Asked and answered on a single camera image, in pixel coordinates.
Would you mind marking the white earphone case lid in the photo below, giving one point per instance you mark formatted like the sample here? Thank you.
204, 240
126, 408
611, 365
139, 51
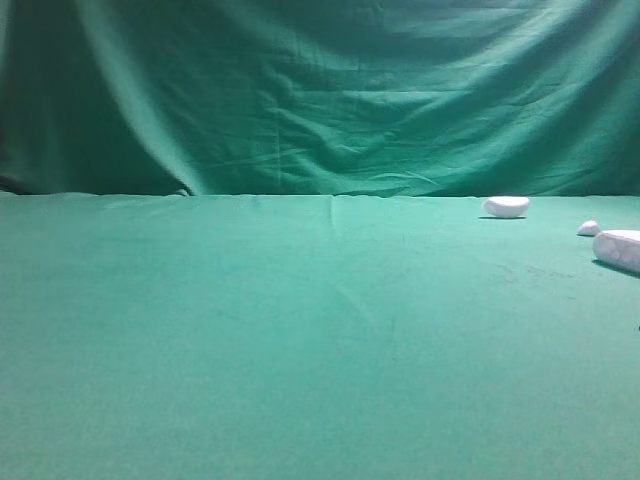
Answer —
506, 207

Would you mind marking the green table cloth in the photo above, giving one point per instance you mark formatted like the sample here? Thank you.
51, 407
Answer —
314, 337

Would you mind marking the white earphone case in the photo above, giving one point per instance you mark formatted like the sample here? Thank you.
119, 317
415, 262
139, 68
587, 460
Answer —
618, 248

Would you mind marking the green backdrop cloth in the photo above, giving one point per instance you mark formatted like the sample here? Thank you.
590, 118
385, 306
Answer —
384, 98

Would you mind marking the white earbud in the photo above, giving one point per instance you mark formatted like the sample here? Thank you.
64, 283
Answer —
589, 228

